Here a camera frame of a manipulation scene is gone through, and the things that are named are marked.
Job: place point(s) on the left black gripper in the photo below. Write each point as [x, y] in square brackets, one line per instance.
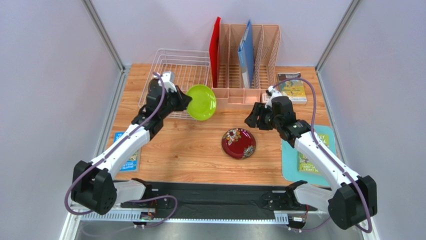
[183, 100]

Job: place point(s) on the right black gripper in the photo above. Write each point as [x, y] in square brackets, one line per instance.
[260, 114]

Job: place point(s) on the green plate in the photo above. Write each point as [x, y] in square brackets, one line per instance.
[203, 104]

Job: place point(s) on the red floral plate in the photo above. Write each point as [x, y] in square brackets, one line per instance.
[238, 143]

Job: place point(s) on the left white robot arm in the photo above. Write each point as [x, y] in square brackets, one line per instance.
[93, 183]

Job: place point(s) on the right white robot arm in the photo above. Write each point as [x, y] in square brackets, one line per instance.
[350, 200]

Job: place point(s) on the pink desk file organizer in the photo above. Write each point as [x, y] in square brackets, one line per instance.
[230, 93]

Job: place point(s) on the teal cutting board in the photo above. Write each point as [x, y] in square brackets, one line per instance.
[289, 160]

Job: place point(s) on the illustrated book back right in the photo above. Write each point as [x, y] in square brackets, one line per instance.
[293, 89]

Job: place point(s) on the red folder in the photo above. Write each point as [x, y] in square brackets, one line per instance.
[214, 52]

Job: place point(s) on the green storey treehouse book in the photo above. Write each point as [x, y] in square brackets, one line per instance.
[304, 163]

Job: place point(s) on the blue folder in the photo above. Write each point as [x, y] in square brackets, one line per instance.
[246, 56]

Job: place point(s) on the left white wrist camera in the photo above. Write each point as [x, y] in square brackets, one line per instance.
[168, 78]

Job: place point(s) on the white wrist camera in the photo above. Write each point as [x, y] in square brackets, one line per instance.
[168, 78]
[272, 93]

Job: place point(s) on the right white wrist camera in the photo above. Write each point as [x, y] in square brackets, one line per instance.
[272, 93]

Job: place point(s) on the white wire dish rack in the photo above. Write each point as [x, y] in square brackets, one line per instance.
[190, 67]

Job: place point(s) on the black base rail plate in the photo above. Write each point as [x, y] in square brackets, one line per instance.
[217, 201]

